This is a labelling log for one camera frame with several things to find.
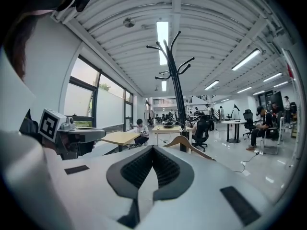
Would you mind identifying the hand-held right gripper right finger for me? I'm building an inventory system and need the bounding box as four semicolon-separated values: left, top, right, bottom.
140;145;276;230

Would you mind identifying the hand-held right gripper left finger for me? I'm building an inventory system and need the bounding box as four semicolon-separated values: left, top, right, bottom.
44;145;154;230

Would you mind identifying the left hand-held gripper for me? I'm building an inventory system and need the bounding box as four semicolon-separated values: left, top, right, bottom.
37;108;106;161

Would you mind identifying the wooden clothes hanger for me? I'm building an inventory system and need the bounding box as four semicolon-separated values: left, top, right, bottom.
163;135;217;162

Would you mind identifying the black coat rack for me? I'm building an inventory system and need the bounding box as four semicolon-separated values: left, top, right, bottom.
146;31;195;153

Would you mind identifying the light wooden table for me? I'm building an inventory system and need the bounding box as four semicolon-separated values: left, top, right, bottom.
100;131;144;152
152;125;193;146

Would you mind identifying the black office chair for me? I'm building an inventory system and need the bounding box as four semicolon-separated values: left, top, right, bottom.
191;115;214;152
242;109;258;138

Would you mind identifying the black framed window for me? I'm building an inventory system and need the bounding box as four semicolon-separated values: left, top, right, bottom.
63;54;134;133

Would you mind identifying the round white table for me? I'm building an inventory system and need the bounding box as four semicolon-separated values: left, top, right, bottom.
220;119;248;144

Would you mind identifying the grey metal chair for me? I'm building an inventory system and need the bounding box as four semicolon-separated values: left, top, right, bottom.
262;126;280;156

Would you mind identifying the person's white shirt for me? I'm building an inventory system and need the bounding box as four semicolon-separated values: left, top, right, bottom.
0;44;75;230

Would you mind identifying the round ceiling fixture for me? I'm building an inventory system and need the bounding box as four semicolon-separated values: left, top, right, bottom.
122;17;136;29

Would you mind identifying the black floor cable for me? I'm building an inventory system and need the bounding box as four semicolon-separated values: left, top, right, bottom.
234;151;261;173

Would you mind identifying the red wall sign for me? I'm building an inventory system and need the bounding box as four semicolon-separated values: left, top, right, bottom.
286;63;295;79

